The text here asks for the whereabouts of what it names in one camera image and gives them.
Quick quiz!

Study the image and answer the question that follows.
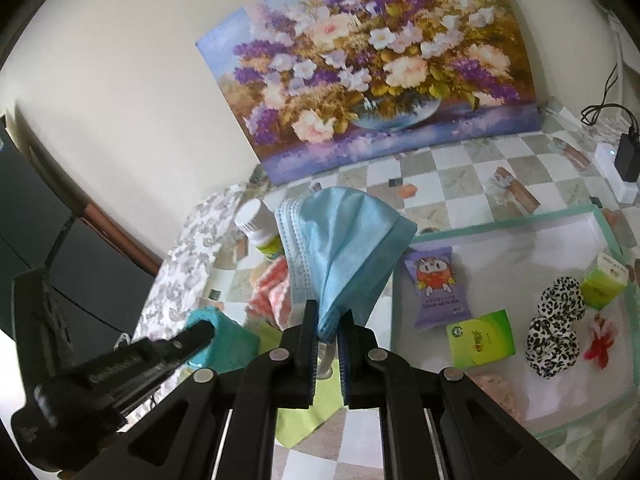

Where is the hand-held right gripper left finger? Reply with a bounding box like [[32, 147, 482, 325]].
[[75, 300, 319, 480]]

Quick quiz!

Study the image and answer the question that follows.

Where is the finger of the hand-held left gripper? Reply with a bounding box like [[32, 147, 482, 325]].
[[164, 320, 217, 362]]

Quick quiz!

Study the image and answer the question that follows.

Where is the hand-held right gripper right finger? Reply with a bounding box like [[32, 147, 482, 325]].
[[336, 310, 576, 480]]

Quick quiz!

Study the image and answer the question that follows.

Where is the blue face mask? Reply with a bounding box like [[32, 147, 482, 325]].
[[274, 185, 419, 347]]

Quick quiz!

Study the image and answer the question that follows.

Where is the purple snack packet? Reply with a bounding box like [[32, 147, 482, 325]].
[[403, 245, 474, 332]]

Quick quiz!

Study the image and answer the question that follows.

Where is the large green tissue packet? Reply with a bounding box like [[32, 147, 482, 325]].
[[445, 309, 517, 369]]

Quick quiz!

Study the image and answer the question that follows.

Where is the white tray with green rim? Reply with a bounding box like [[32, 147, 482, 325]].
[[391, 204, 640, 437]]

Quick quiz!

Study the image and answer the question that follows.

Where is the small green tissue packet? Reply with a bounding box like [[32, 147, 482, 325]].
[[579, 251, 629, 312]]

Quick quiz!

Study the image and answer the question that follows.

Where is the pink soft pad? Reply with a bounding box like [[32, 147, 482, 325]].
[[471, 371, 522, 419]]

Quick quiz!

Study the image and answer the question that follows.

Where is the coral patterned cloth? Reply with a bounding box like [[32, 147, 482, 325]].
[[246, 256, 302, 332]]

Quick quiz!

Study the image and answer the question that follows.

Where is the grey floral cloth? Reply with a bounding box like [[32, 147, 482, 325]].
[[134, 184, 247, 352]]

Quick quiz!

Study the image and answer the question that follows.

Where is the white pill bottle green label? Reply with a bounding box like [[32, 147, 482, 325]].
[[234, 198, 282, 262]]

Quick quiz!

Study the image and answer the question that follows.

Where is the dark cabinet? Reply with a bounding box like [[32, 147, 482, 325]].
[[0, 112, 157, 352]]

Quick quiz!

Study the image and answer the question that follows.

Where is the checkered tablecloth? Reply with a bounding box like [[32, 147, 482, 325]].
[[210, 104, 640, 480]]

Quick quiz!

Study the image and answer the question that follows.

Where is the red flower hair clip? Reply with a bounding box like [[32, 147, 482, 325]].
[[581, 313, 622, 372]]

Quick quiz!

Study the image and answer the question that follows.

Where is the floral painting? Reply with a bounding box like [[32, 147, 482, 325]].
[[194, 0, 544, 187]]

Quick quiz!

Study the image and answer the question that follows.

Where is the white power strip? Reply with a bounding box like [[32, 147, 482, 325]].
[[594, 141, 637, 204]]

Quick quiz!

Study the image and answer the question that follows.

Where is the black charger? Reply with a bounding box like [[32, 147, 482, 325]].
[[613, 131, 640, 184]]

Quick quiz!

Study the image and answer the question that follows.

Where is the black cable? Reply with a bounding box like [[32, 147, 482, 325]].
[[580, 59, 640, 134]]

